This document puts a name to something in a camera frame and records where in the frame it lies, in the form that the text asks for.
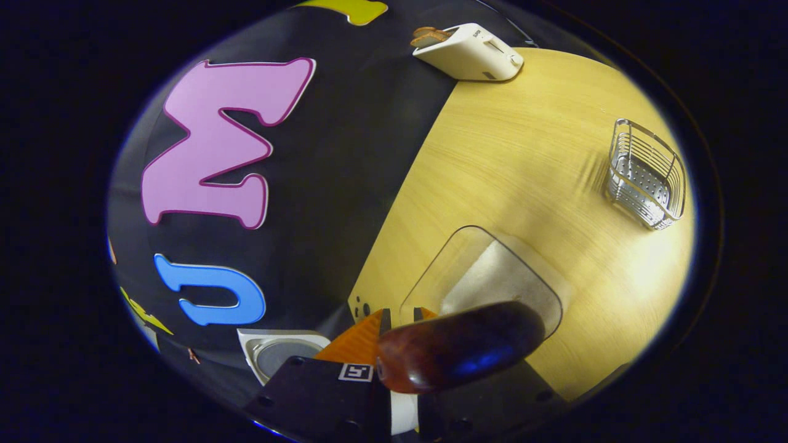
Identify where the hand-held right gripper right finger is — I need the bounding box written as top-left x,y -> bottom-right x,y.
412,306 -> 570,443

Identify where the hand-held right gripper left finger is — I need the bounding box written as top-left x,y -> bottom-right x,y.
243,308 -> 393,443

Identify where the white rice cooker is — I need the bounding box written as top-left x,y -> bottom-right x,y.
237,328 -> 333,387

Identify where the white rice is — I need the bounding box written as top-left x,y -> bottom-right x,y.
440,240 -> 561,336

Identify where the metal wire chopstick holder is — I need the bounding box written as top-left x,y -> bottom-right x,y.
603,118 -> 687,231

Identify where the clear plastic container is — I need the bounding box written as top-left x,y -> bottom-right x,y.
399,225 -> 564,339

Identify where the brown wooden spoon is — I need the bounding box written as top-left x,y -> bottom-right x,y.
377,300 -> 547,394

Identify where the white toaster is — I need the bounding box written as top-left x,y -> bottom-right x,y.
411,23 -> 525,82

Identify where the black backdrop cloth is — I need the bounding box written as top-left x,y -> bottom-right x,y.
106,0 -> 542,419

